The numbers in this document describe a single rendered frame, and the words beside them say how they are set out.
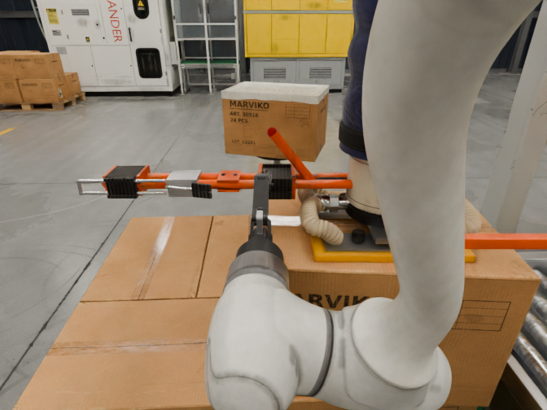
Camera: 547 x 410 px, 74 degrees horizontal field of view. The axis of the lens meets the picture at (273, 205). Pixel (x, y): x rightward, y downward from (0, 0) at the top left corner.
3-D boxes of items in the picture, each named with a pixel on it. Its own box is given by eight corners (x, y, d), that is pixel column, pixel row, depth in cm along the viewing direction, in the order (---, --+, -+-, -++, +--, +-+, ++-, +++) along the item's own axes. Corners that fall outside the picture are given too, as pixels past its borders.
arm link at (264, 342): (207, 318, 50) (298, 341, 51) (181, 433, 36) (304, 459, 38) (228, 257, 45) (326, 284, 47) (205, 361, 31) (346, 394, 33)
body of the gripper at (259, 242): (231, 248, 51) (238, 216, 60) (234, 294, 55) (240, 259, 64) (284, 249, 51) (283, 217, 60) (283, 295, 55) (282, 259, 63)
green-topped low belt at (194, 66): (241, 89, 821) (240, 59, 792) (240, 93, 775) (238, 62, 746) (185, 89, 818) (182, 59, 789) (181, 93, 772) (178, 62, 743)
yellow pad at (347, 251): (454, 238, 85) (459, 220, 83) (474, 263, 77) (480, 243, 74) (310, 238, 86) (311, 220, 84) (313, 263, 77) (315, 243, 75)
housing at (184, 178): (203, 185, 89) (202, 168, 87) (198, 198, 83) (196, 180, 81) (175, 185, 89) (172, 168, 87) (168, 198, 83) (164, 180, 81)
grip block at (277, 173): (294, 184, 90) (294, 161, 87) (295, 201, 81) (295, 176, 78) (260, 184, 90) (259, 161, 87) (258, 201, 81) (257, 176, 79)
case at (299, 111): (325, 143, 258) (329, 85, 240) (314, 162, 224) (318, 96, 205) (246, 137, 273) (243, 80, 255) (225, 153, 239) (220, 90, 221)
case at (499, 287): (435, 298, 125) (462, 194, 107) (488, 407, 90) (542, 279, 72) (263, 290, 129) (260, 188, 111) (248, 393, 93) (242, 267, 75)
